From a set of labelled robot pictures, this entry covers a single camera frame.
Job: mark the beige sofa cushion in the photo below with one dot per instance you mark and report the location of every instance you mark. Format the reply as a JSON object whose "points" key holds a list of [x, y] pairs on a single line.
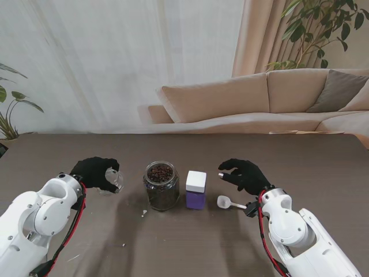
{"points": [[359, 102]]}

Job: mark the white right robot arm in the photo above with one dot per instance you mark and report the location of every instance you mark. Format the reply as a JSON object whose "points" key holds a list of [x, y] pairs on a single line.
{"points": [[291, 231]]}

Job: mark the white square jar lid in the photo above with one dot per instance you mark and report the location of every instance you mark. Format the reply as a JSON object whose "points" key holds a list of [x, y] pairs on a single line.
{"points": [[196, 180]]}

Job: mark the white plastic measuring spoon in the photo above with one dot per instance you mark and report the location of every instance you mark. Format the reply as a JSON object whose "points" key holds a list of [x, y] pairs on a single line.
{"points": [[223, 201]]}

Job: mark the grey sofa cushion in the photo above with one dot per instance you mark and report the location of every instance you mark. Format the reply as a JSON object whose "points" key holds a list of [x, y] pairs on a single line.
{"points": [[337, 92]]}

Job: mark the black flat device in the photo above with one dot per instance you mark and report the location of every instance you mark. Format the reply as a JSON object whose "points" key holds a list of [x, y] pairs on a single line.
{"points": [[3, 150]]}

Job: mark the glass jar of coffee beans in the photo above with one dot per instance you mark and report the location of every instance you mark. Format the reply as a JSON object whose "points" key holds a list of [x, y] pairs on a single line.
{"points": [[161, 193]]}

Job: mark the broad leaf green houseplant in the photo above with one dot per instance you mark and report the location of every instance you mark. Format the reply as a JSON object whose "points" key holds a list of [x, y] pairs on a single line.
{"points": [[8, 127]]}

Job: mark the purple square coffee jar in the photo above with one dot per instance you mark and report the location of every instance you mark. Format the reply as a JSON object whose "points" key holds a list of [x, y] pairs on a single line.
{"points": [[195, 200]]}

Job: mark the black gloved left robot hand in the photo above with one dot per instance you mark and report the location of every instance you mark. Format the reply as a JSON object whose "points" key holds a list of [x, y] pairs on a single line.
{"points": [[92, 173]]}

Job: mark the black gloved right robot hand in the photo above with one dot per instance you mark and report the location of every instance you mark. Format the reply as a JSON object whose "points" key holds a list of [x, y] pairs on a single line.
{"points": [[250, 176]]}

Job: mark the clear glass jar lid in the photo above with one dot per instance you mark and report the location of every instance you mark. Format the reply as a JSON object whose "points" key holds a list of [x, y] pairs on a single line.
{"points": [[116, 179]]}

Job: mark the tall dark green leafy plant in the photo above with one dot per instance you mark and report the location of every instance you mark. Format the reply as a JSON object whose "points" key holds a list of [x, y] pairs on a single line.
{"points": [[305, 29]]}

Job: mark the beige pleated curtain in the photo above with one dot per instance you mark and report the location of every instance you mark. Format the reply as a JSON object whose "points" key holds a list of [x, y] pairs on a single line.
{"points": [[259, 37]]}

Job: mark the beige sofa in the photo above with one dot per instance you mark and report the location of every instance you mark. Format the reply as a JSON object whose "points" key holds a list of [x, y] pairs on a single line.
{"points": [[230, 101]]}

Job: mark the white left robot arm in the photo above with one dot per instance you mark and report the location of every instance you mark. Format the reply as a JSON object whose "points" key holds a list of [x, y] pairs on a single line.
{"points": [[37, 213]]}

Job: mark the white sheer curtain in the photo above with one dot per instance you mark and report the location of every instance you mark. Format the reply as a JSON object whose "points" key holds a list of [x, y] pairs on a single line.
{"points": [[101, 63]]}

